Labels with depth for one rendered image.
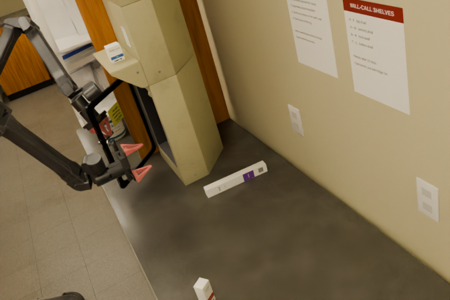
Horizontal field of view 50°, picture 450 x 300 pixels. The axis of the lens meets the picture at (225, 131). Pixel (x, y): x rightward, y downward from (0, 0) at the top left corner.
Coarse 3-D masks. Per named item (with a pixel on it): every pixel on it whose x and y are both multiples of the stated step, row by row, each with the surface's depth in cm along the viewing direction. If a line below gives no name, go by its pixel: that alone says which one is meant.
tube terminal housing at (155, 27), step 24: (144, 0) 165; (168, 0) 177; (120, 24) 176; (144, 24) 168; (168, 24) 176; (144, 48) 171; (168, 48) 175; (192, 48) 193; (144, 72) 174; (168, 72) 178; (192, 72) 192; (168, 96) 182; (192, 96) 192; (168, 120) 185; (192, 120) 191; (192, 144) 194; (216, 144) 211; (192, 168) 198
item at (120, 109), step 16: (96, 96) 186; (112, 96) 194; (128, 96) 203; (96, 112) 185; (112, 112) 194; (128, 112) 203; (112, 128) 194; (128, 128) 203; (144, 128) 214; (144, 144) 213; (128, 160) 203
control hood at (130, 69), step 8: (96, 56) 190; (104, 56) 188; (128, 56) 180; (104, 64) 179; (112, 64) 177; (120, 64) 174; (128, 64) 172; (136, 64) 172; (112, 72) 169; (120, 72) 170; (128, 72) 171; (136, 72) 173; (128, 80) 173; (136, 80) 174; (144, 80) 175
